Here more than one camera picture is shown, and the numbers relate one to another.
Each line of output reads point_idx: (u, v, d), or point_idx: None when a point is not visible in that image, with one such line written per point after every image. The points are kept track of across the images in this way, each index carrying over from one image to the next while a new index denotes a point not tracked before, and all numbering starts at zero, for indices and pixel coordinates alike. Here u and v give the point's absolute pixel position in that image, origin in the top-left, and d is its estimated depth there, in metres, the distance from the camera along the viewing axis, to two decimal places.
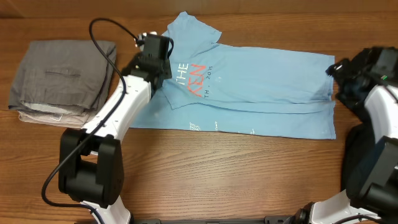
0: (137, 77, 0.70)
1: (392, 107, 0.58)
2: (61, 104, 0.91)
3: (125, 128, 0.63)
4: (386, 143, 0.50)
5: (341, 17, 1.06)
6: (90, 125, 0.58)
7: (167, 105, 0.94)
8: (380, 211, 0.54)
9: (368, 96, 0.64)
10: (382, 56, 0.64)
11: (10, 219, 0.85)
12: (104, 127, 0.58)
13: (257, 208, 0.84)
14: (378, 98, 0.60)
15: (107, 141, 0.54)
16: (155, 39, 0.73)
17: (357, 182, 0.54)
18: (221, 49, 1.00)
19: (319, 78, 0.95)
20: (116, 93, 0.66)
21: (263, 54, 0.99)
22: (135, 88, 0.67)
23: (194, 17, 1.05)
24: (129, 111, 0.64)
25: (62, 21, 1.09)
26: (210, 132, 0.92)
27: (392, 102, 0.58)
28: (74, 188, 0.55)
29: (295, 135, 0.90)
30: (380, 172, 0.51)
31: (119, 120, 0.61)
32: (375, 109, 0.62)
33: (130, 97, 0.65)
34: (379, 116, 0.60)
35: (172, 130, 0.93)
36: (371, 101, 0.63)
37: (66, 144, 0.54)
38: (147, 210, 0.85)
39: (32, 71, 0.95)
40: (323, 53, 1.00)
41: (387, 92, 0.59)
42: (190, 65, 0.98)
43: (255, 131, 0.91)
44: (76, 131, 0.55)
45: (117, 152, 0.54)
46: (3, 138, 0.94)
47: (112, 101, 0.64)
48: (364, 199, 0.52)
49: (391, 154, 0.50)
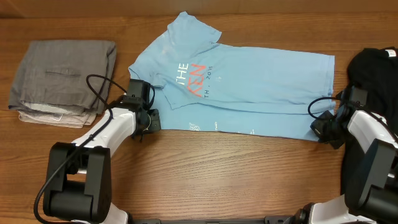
0: (122, 108, 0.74)
1: (375, 123, 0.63)
2: (61, 104, 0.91)
3: (112, 147, 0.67)
4: (380, 144, 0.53)
5: (342, 17, 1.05)
6: (79, 140, 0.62)
7: (167, 104, 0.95)
8: (379, 218, 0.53)
9: (351, 120, 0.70)
10: (354, 94, 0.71)
11: (10, 219, 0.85)
12: (94, 140, 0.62)
13: (257, 208, 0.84)
14: (362, 119, 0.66)
15: (95, 152, 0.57)
16: (138, 83, 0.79)
17: (356, 188, 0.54)
18: (221, 48, 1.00)
19: (319, 77, 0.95)
20: (103, 118, 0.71)
21: (263, 54, 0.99)
22: (120, 114, 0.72)
23: (194, 17, 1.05)
24: (116, 132, 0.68)
25: (62, 21, 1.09)
26: (210, 132, 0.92)
27: (374, 119, 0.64)
28: (60, 211, 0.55)
29: (296, 136, 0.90)
30: (380, 168, 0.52)
31: (107, 136, 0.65)
32: (360, 130, 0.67)
33: (117, 121, 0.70)
34: (365, 134, 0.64)
35: (172, 130, 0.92)
36: (355, 124, 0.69)
37: (53, 160, 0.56)
38: (147, 210, 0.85)
39: (32, 71, 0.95)
40: (323, 53, 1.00)
41: (367, 113, 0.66)
42: (190, 65, 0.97)
43: (255, 131, 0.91)
44: (65, 145, 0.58)
45: (106, 162, 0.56)
46: (4, 138, 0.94)
47: (99, 122, 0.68)
48: (364, 207, 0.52)
49: (385, 154, 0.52)
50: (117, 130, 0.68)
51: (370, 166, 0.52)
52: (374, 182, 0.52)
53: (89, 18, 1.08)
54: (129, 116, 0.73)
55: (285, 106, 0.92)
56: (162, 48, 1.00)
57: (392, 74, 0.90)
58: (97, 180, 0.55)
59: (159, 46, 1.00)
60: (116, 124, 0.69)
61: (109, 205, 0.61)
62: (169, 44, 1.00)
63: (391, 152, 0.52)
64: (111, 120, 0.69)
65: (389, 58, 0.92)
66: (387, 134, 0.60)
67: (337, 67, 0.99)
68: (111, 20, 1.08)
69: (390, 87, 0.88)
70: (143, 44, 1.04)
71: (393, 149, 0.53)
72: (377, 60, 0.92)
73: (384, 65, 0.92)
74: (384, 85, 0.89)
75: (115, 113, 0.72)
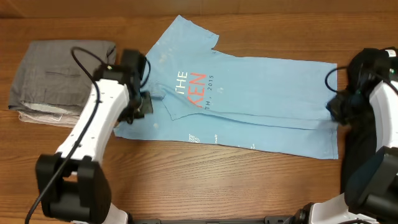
0: (108, 81, 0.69)
1: (397, 106, 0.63)
2: (61, 104, 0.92)
3: (104, 141, 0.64)
4: (385, 155, 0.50)
5: (342, 17, 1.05)
6: (65, 147, 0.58)
7: (167, 115, 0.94)
8: (379, 217, 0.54)
9: (374, 92, 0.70)
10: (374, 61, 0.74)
11: (10, 219, 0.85)
12: (80, 146, 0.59)
13: (257, 208, 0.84)
14: (384, 95, 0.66)
15: (84, 165, 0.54)
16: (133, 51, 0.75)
17: (356, 188, 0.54)
18: (219, 57, 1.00)
19: (322, 86, 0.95)
20: (90, 103, 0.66)
21: (263, 63, 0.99)
22: (109, 94, 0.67)
23: (190, 21, 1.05)
24: (106, 123, 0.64)
25: (62, 21, 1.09)
26: (209, 145, 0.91)
27: (396, 99, 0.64)
28: (60, 215, 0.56)
29: (300, 154, 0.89)
30: (384, 176, 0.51)
31: (96, 136, 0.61)
32: (379, 107, 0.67)
33: (105, 104, 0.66)
34: (382, 114, 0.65)
35: (173, 142, 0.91)
36: (375, 98, 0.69)
37: (43, 173, 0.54)
38: (147, 210, 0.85)
39: (32, 72, 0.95)
40: (325, 61, 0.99)
41: (392, 89, 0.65)
42: (189, 74, 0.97)
43: (255, 146, 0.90)
44: (51, 157, 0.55)
45: (97, 173, 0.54)
46: (4, 138, 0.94)
47: (84, 117, 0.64)
48: (363, 206, 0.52)
49: (390, 165, 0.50)
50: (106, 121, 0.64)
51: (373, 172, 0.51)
52: (375, 188, 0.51)
53: (89, 18, 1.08)
54: (119, 92, 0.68)
55: (285, 107, 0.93)
56: (160, 56, 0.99)
57: None
58: (91, 193, 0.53)
59: (157, 55, 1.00)
60: (104, 112, 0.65)
61: (109, 199, 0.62)
62: (166, 51, 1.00)
63: (396, 163, 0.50)
64: (98, 105, 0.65)
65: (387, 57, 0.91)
66: None
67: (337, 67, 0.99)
68: (111, 20, 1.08)
69: None
70: (143, 44, 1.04)
71: None
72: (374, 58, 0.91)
73: None
74: None
75: (102, 93, 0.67)
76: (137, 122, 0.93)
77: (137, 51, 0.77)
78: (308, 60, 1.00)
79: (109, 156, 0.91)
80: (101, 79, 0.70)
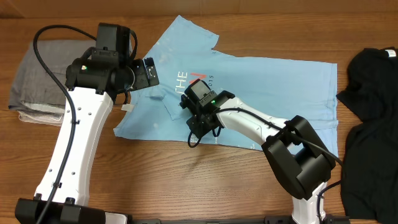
0: (85, 88, 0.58)
1: (240, 116, 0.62)
2: (62, 104, 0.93)
3: (88, 167, 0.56)
4: (268, 150, 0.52)
5: (342, 17, 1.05)
6: (45, 186, 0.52)
7: (167, 115, 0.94)
8: (323, 177, 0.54)
9: (222, 117, 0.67)
10: (195, 91, 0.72)
11: (10, 219, 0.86)
12: (61, 187, 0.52)
13: (257, 208, 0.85)
14: (229, 119, 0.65)
15: (66, 209, 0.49)
16: (111, 30, 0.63)
17: (288, 183, 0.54)
18: (219, 56, 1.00)
19: (322, 86, 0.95)
20: (65, 123, 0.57)
21: (263, 63, 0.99)
22: (87, 109, 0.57)
23: (190, 21, 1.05)
24: (87, 148, 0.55)
25: (63, 21, 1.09)
26: (209, 145, 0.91)
27: (235, 112, 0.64)
28: None
29: None
30: (285, 157, 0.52)
31: (77, 172, 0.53)
32: (236, 127, 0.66)
33: (84, 124, 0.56)
34: (244, 132, 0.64)
35: (173, 142, 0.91)
36: (228, 124, 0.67)
37: (23, 218, 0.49)
38: (147, 210, 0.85)
39: (32, 71, 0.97)
40: (325, 61, 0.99)
41: (227, 111, 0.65)
42: (189, 74, 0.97)
43: (255, 146, 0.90)
44: (29, 203, 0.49)
45: (84, 214, 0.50)
46: (4, 138, 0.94)
47: (62, 140, 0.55)
48: (305, 186, 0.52)
49: (278, 149, 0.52)
50: (87, 145, 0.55)
51: (281, 167, 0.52)
52: (295, 173, 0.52)
53: (89, 18, 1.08)
54: (99, 106, 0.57)
55: (284, 107, 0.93)
56: (160, 56, 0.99)
57: (391, 74, 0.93)
58: None
59: (157, 55, 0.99)
60: (84, 135, 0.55)
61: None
62: (166, 51, 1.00)
63: (277, 144, 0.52)
64: (75, 126, 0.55)
65: (389, 58, 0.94)
66: (260, 124, 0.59)
67: (337, 67, 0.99)
68: (111, 20, 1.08)
69: (390, 88, 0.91)
70: (143, 44, 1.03)
71: (277, 141, 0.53)
72: (377, 60, 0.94)
73: (384, 65, 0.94)
74: (384, 86, 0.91)
75: (78, 109, 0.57)
76: (137, 122, 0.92)
77: (115, 27, 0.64)
78: (308, 60, 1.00)
79: (108, 156, 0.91)
80: (74, 87, 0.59)
